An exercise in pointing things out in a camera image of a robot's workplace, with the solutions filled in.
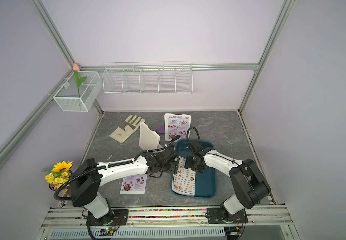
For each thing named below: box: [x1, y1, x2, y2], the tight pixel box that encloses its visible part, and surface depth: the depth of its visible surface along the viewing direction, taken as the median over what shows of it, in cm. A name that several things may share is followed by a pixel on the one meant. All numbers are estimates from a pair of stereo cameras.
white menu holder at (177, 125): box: [164, 113, 191, 142], surface depth 96 cm
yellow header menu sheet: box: [172, 156, 196, 196], surface depth 84 cm
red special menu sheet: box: [120, 174, 148, 194], surface depth 85 cm
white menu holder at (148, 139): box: [139, 121, 164, 151], surface depth 86 cm
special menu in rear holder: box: [168, 115, 190, 140], surface depth 96 cm
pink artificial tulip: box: [73, 63, 88, 98], surface depth 92 cm
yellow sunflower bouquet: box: [41, 160, 73, 194], surface depth 64 cm
